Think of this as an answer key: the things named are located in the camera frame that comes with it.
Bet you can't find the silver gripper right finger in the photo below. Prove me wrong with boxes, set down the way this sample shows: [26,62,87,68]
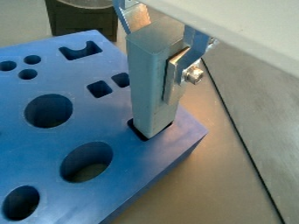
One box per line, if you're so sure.
[162,25,221,107]

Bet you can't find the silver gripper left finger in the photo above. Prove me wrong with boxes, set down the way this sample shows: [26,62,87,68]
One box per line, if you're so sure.
[112,0,151,34]

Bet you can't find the light blue rectangular block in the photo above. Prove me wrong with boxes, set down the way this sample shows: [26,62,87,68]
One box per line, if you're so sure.
[126,17,183,138]

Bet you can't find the blue shape sorter board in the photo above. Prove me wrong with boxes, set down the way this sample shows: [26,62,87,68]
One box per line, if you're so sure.
[0,31,207,224]

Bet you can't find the dark curved holder bracket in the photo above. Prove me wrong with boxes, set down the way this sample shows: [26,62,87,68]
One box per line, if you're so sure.
[44,0,118,42]

